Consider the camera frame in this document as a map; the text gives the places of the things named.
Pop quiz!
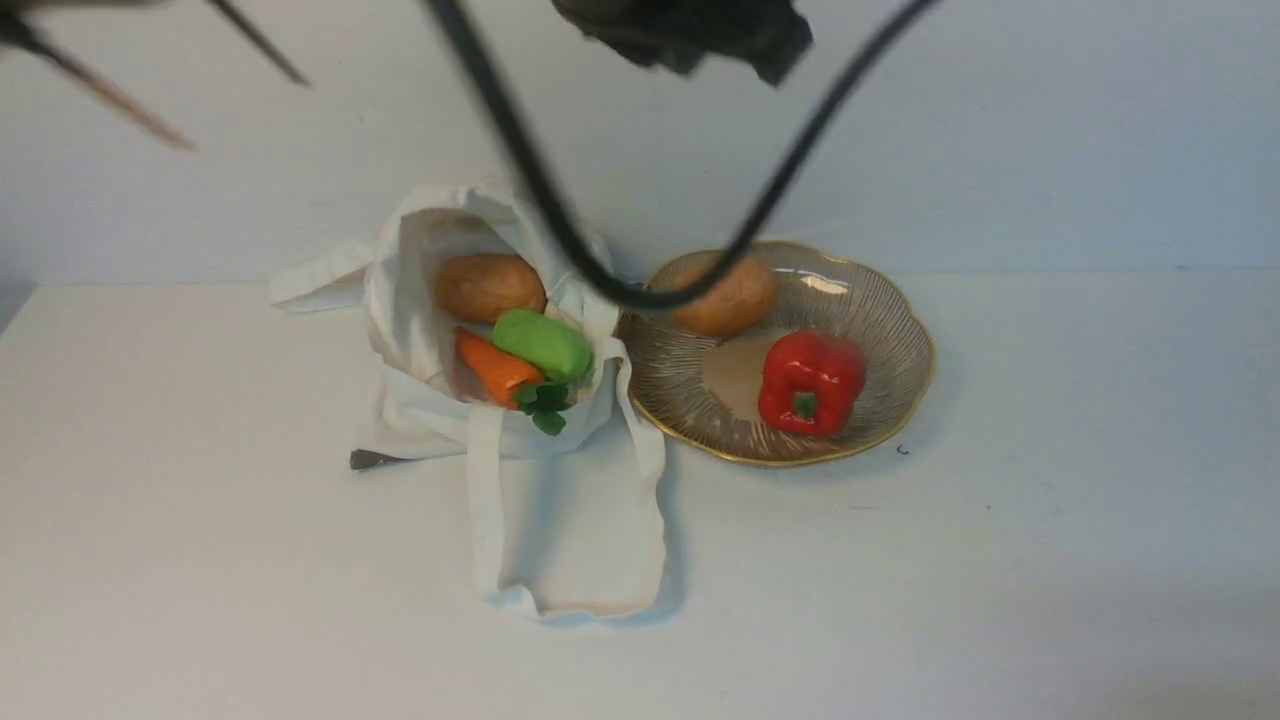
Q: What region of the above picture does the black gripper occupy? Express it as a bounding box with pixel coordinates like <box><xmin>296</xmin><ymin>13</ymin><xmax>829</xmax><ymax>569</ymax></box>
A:
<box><xmin>553</xmin><ymin>1</ymin><xmax>813</xmax><ymax>86</ymax></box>

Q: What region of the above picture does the brown potato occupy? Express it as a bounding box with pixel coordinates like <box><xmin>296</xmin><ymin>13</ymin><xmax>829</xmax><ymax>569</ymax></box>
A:
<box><xmin>673</xmin><ymin>256</ymin><xmax>780</xmax><ymax>338</ymax></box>
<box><xmin>434</xmin><ymin>252</ymin><xmax>547</xmax><ymax>325</ymax></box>

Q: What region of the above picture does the brown potato in bag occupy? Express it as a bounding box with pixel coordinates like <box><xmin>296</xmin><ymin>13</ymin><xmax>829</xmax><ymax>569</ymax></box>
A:
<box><xmin>434</xmin><ymin>252</ymin><xmax>547</xmax><ymax>325</ymax></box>

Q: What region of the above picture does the white cloth tote bag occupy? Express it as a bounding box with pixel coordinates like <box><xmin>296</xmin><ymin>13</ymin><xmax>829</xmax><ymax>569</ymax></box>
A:
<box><xmin>269</xmin><ymin>184</ymin><xmax>668</xmax><ymax>623</ymax></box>

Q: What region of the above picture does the green vegetable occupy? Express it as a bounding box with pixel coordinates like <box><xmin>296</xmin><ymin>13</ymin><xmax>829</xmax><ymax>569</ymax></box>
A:
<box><xmin>492</xmin><ymin>309</ymin><xmax>593</xmax><ymax>384</ymax></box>

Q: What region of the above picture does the gold rimmed glass plate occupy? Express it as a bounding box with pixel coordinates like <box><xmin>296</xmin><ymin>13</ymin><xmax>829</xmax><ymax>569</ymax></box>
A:
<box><xmin>620</xmin><ymin>241</ymin><xmax>936</xmax><ymax>468</ymax></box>

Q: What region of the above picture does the red bell pepper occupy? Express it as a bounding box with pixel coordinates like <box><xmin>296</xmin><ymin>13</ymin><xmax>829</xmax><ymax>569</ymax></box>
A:
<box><xmin>756</xmin><ymin>331</ymin><xmax>868</xmax><ymax>437</ymax></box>

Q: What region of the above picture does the orange carrot with leaves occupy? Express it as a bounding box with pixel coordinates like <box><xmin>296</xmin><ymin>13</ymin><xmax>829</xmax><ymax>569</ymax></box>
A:
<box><xmin>454</xmin><ymin>325</ymin><xmax>570</xmax><ymax>437</ymax></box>

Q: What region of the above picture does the thin dark rod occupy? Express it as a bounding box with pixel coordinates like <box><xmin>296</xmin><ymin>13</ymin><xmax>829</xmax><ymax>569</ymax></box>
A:
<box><xmin>209</xmin><ymin>0</ymin><xmax>311</xmax><ymax>87</ymax></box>

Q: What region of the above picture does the thin brown rod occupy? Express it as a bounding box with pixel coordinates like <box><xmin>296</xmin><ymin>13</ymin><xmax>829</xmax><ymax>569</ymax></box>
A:
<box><xmin>1</xmin><ymin>5</ymin><xmax>195</xmax><ymax>151</ymax></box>

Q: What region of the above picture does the black cable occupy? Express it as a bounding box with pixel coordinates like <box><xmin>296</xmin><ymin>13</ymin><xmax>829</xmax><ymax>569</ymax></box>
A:
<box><xmin>425</xmin><ymin>0</ymin><xmax>941</xmax><ymax>313</ymax></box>

